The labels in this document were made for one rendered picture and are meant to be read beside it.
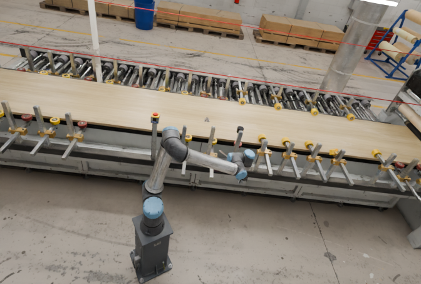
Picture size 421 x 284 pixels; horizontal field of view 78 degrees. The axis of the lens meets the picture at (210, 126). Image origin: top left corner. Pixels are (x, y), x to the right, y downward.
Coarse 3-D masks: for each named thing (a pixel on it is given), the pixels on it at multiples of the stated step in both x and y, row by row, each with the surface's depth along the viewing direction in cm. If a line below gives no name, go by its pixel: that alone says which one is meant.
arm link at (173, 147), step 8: (168, 144) 167; (176, 144) 167; (168, 152) 168; (176, 152) 166; (184, 152) 166; (192, 152) 172; (200, 152) 178; (184, 160) 168; (192, 160) 172; (200, 160) 175; (208, 160) 178; (216, 160) 182; (224, 160) 187; (240, 160) 200; (216, 168) 183; (224, 168) 185; (232, 168) 189; (240, 168) 192; (240, 176) 193
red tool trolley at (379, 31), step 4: (380, 28) 837; (376, 32) 818; (380, 32) 820; (384, 32) 822; (392, 32) 825; (372, 36) 827; (376, 36) 827; (380, 36) 827; (388, 36) 833; (392, 36) 835; (372, 40) 834; (376, 40) 835; (384, 40) 840; (388, 40) 841; (368, 44) 841; (372, 44) 842; (376, 44) 844; (368, 48) 850; (372, 48) 852; (364, 52) 865; (380, 52) 868
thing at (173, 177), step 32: (0, 128) 259; (32, 128) 259; (64, 128) 258; (96, 128) 258; (0, 160) 287; (32, 160) 290; (64, 160) 291; (288, 160) 283; (352, 160) 282; (256, 192) 316; (288, 192) 317; (320, 192) 321; (352, 192) 320
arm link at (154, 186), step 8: (168, 128) 177; (176, 128) 180; (168, 136) 171; (176, 136) 172; (160, 144) 180; (160, 152) 182; (160, 160) 185; (168, 160) 186; (160, 168) 188; (168, 168) 194; (152, 176) 196; (160, 176) 194; (144, 184) 212; (152, 184) 199; (160, 184) 201; (144, 192) 205; (152, 192) 201; (160, 192) 206
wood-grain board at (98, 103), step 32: (0, 96) 259; (32, 96) 267; (64, 96) 275; (96, 96) 284; (128, 96) 294; (160, 96) 305; (192, 96) 316; (128, 128) 254; (160, 128) 259; (192, 128) 267; (224, 128) 276; (256, 128) 285; (288, 128) 295; (320, 128) 305; (352, 128) 317; (384, 128) 329
